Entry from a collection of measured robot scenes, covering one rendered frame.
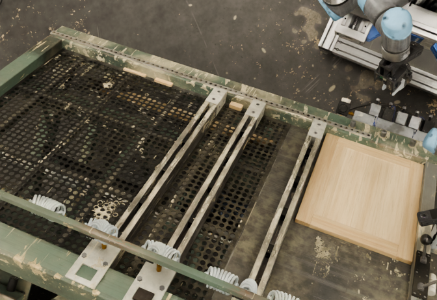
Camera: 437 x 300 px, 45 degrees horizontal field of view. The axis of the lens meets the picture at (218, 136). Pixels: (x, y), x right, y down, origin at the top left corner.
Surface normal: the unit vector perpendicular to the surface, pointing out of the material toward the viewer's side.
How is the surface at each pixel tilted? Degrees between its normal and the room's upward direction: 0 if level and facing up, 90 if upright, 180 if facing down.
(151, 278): 55
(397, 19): 30
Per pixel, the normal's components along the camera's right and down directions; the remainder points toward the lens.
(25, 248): 0.12, -0.75
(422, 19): -0.22, 0.03
